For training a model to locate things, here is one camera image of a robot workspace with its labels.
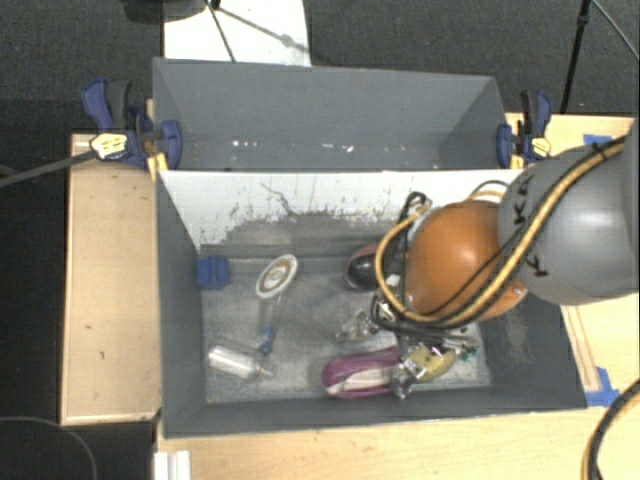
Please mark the blue ribbed block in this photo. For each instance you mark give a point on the blue ribbed block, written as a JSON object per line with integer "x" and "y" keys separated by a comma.
{"x": 213, "y": 272}

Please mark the black cylinder on white bracket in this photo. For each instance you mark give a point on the black cylinder on white bracket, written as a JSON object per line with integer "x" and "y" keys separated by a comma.
{"x": 384, "y": 309}

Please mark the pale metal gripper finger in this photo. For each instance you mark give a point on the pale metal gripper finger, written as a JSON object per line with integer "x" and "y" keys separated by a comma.
{"x": 407, "y": 387}
{"x": 400, "y": 372}

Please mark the clear plastic bottle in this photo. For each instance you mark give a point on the clear plastic bottle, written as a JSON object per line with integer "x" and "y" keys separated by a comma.
{"x": 235, "y": 361}

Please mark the pale wood board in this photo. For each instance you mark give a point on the pale wood board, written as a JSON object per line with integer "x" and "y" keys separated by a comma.
{"x": 110, "y": 288}

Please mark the small clear glass thing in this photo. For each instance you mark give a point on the small clear glass thing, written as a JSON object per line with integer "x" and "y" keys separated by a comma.
{"x": 356, "y": 326}

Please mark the dark shiny round thing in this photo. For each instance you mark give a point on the dark shiny round thing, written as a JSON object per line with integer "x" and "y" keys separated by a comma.
{"x": 362, "y": 270}

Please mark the grey metal bin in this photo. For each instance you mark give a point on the grey metal bin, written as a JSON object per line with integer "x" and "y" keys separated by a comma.
{"x": 310, "y": 118}

